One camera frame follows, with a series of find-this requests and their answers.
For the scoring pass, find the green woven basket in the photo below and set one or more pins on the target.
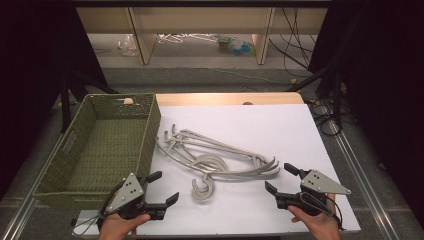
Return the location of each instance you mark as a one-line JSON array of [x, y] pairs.
[[106, 150]]

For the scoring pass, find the black curtain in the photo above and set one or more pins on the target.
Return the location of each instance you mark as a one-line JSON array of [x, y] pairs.
[[383, 66], [33, 66]]

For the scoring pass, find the black metal stand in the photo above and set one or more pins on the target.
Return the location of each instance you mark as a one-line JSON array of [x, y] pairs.
[[66, 103], [336, 93]]

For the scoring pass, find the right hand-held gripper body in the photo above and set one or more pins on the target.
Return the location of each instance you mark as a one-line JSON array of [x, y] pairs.
[[316, 185]]

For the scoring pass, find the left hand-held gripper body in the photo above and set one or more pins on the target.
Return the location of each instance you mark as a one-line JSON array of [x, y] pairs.
[[128, 195]]

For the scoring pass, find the colourful toys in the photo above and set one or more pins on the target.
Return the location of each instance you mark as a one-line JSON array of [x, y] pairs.
[[233, 46]]

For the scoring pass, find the person's right hand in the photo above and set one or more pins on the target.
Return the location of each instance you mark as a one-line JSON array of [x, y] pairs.
[[318, 225]]

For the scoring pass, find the clear plastic bag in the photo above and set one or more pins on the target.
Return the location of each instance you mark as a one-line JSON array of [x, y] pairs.
[[126, 45]]

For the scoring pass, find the white table sheet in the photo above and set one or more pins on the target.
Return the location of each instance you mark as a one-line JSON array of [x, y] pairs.
[[250, 126]]

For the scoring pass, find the person's left hand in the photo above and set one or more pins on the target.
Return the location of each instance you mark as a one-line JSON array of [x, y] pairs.
[[118, 228]]

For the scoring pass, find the aluminium frame rail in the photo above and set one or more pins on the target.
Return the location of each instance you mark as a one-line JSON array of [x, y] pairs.
[[366, 193], [20, 213]]

